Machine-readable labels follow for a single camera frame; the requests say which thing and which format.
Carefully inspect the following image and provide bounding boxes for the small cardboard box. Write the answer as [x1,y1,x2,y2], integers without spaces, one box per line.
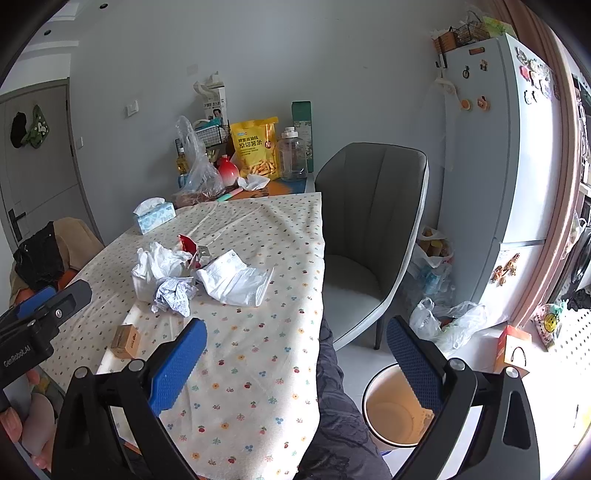
[110,325,140,360]

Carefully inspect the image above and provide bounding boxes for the crumpled tissue near vase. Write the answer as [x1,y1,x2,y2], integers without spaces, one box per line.
[238,174,270,191]

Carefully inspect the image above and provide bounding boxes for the red white torn wrapper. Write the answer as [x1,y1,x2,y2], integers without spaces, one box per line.
[178,234,212,270]

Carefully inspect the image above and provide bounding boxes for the basket on refrigerator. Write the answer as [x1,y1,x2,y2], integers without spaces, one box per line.
[433,10,490,54]

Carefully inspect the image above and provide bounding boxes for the white refrigerator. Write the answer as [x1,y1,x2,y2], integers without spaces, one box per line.
[438,35,561,322]

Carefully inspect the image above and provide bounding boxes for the person's dark patterned leg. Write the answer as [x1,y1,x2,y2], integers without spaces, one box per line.
[294,320,392,480]

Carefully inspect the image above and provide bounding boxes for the black green door hanging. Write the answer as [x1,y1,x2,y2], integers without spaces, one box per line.
[10,105,50,149]

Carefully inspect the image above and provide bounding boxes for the white tissue paper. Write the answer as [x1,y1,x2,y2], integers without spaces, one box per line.
[131,242,197,318]

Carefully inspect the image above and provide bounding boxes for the yellow snack bag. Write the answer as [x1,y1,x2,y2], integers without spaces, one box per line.
[230,117,280,180]

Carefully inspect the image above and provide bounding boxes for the clear plastic bag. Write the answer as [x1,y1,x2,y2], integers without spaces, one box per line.
[173,116,225,209]

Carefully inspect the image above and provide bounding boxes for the plastic bags on floor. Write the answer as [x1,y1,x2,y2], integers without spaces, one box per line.
[406,226,487,356]

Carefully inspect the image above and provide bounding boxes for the person's left hand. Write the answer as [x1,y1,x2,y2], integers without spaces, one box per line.
[1,368,56,472]

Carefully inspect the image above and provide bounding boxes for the wall light switch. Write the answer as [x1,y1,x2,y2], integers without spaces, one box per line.
[125,100,139,117]

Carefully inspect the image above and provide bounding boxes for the grey upholstered chair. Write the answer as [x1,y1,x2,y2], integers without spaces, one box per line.
[315,142,429,350]

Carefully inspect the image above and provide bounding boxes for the white trash bin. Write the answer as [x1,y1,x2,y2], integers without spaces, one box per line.
[362,363,435,455]

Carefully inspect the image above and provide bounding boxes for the teal pink pen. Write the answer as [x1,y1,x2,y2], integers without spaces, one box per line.
[216,187,243,202]

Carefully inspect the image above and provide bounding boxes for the clear glass jar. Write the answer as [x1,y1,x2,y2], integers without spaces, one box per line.
[277,126,307,181]

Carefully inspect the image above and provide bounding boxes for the red peach-shaped vase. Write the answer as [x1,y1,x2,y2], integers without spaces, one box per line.
[216,155,240,188]

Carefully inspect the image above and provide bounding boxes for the floral tablecloth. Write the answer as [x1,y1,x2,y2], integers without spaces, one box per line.
[43,193,325,479]

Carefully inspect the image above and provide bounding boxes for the white plastic wrapper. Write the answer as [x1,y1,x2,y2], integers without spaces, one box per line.
[194,250,273,308]

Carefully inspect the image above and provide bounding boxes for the blue tissue box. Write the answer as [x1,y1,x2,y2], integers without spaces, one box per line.
[133,197,176,235]

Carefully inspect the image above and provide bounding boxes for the orange paper box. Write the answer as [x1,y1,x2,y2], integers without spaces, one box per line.
[493,325,534,377]

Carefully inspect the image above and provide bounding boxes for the oil bottle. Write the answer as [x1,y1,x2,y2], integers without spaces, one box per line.
[175,138,189,188]

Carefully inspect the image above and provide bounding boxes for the grey door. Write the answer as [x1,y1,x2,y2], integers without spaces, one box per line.
[1,79,99,251]

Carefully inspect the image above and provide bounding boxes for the black wire basket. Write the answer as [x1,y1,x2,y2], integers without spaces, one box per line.
[192,117,230,148]

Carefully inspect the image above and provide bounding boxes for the orange blue table mat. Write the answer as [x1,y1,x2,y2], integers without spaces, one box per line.
[230,179,307,200]

